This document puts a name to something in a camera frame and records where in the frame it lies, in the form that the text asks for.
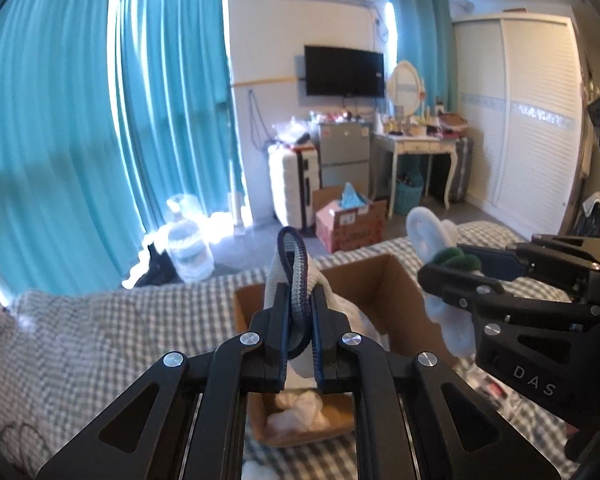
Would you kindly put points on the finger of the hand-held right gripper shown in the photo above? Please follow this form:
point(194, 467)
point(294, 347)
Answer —
point(495, 264)
point(447, 280)

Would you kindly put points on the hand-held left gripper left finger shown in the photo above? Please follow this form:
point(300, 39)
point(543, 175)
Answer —
point(279, 345)

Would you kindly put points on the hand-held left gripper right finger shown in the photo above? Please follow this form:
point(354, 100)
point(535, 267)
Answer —
point(319, 345)

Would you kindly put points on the white fuzzy sock green pompoms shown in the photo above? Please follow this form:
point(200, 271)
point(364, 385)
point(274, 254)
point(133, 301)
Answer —
point(425, 230)

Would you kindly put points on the brown cardboard box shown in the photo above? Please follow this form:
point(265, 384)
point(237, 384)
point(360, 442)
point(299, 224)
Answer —
point(380, 285)

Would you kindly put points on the white sock with navy cuff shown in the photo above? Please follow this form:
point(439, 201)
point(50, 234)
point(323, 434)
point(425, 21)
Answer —
point(300, 260)

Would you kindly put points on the white cloth bundle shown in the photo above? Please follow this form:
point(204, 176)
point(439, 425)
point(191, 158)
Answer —
point(300, 412)

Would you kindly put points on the teal waste basket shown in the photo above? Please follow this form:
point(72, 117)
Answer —
point(409, 194)

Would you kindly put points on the grey suitcase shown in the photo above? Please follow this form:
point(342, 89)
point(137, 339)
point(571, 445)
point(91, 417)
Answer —
point(461, 170)

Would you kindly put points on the pink printed cardboard box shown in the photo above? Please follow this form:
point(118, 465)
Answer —
point(350, 227)

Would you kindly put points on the teal cloth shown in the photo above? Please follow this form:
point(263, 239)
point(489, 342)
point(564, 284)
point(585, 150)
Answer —
point(354, 196)

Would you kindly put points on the large clear water jug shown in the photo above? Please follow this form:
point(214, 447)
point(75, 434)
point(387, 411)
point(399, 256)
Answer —
point(190, 247)

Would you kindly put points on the white dressing table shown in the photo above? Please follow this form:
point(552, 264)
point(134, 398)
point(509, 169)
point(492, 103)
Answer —
point(415, 146)

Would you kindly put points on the black bag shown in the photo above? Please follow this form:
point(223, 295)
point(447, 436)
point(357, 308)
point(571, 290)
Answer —
point(157, 270)

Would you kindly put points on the white slatted wardrobe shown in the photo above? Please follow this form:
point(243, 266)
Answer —
point(525, 110)

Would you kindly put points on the white hard suitcase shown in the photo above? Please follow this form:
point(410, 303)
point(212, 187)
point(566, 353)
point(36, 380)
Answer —
point(290, 185)

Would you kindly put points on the small grey fridge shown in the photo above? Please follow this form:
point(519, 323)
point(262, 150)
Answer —
point(344, 155)

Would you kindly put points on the grey checkered bed blanket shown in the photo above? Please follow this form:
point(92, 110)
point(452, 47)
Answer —
point(105, 340)

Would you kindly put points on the oval white vanity mirror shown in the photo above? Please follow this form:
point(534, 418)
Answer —
point(405, 85)

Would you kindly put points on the narrow teal curtain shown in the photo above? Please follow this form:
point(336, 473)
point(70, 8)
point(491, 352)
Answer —
point(420, 25)

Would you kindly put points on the wide teal window curtain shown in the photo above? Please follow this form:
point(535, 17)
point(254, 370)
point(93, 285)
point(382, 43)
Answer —
point(80, 110)

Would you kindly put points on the black wall television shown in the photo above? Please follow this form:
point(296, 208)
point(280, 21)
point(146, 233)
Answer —
point(344, 71)

